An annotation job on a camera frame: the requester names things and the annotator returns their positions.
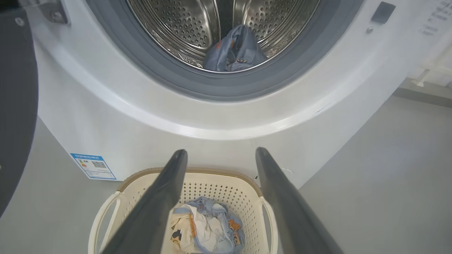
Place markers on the white slatted railing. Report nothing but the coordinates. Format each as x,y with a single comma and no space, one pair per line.
434,70

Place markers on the blue energy label sticker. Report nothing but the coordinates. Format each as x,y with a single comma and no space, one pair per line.
93,165

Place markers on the black glass washer door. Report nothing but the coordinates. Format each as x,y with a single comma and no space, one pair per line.
17,106

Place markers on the printed text label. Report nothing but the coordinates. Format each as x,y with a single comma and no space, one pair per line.
438,17

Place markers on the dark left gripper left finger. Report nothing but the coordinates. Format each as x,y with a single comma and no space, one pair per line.
152,218

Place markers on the steel perforated washer drum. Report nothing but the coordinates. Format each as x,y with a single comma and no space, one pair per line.
169,24

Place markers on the white front-load washing machine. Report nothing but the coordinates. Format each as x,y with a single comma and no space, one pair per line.
212,123

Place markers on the blue cartoon print garment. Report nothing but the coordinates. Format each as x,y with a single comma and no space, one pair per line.
236,53

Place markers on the cream perforated laundry basket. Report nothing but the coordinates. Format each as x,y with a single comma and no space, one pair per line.
226,190

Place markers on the pale blue white garment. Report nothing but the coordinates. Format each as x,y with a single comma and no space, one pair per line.
208,229

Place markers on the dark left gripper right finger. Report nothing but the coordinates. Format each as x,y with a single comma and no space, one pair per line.
293,225

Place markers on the black door latch socket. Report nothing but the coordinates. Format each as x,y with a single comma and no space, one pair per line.
383,12

